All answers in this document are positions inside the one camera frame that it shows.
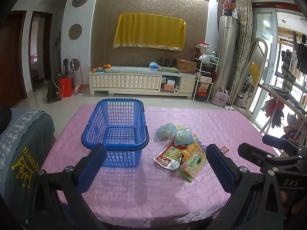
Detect green cracker packet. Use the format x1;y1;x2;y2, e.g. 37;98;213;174
177;147;207;183

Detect red silver snack pouch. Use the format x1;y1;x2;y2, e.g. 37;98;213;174
153;142;182;170

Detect blue plastic basket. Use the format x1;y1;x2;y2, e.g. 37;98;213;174
81;99;149;168

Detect brown coffee snack packet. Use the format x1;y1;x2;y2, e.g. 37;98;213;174
221;146;229;154

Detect orange snack packet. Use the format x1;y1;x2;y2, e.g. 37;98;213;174
181;142;200;163

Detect wooden drying rack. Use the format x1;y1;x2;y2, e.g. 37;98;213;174
257;83;307;139

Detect grey queen chair cover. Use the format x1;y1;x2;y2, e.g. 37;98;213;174
1;108;55;225

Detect pink tote bag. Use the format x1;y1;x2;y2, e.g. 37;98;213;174
211;89;229;107

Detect arched standing mirror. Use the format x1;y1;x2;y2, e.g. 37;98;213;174
232;38;268;116

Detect light blue candy bag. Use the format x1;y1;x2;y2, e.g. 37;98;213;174
173;125;194;146
154;124;176;141

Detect silver standing air conditioner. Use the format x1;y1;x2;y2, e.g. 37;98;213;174
210;15;238;98

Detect pink satin tablecloth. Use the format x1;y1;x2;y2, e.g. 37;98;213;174
41;104;276;228

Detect white metal shelf rack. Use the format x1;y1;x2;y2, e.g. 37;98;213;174
193;42;219;102

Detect black bag on floor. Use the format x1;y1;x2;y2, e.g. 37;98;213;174
46;73;61;103

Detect red bag on floor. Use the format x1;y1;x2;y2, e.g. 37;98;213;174
59;75;73;98

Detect cardboard box on cabinet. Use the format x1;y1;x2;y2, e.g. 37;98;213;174
175;59;197;74

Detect green folded cloth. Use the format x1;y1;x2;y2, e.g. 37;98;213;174
158;66;180;73

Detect patterned curtain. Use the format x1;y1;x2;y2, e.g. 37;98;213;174
228;0;253;103

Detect oranges on plate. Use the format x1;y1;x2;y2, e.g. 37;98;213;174
92;64;112;73

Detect red flower pot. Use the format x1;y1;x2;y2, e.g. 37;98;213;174
221;0;237;16

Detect blue tissue pack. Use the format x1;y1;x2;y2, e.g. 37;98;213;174
149;62;159;70

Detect white TV cabinet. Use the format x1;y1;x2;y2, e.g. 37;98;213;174
89;67;196;98

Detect yellow cloth cover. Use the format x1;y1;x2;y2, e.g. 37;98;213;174
113;12;187;51

